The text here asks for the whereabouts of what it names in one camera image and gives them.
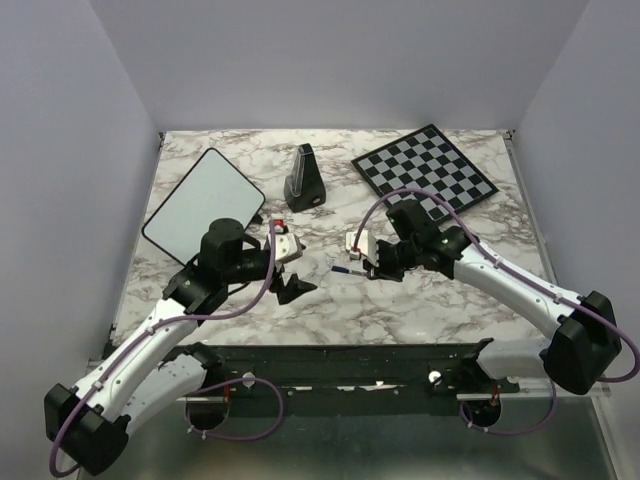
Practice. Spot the blue whiteboard marker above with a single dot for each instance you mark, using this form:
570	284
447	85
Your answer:
348	271

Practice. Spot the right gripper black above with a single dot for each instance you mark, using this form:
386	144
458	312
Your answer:
380	270

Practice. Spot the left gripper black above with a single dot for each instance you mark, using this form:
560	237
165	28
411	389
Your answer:
294	287

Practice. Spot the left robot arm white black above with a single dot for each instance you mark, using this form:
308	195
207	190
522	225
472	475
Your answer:
90	422

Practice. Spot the black metronome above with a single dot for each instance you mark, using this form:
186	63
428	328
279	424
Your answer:
304	187

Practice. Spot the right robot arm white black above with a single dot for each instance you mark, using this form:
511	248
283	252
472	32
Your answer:
579	338

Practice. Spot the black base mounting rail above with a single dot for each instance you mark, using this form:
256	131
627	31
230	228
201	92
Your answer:
315	381

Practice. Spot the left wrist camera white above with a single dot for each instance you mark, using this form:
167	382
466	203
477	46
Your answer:
287	245

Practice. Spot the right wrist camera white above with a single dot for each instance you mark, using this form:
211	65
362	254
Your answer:
355	246

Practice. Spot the black grey chessboard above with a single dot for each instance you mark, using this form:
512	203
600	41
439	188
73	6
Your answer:
427	160

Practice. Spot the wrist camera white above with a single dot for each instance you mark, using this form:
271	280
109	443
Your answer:
287	245
355	246

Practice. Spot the whiteboard with black frame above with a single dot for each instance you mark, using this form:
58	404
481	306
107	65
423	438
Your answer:
212	189

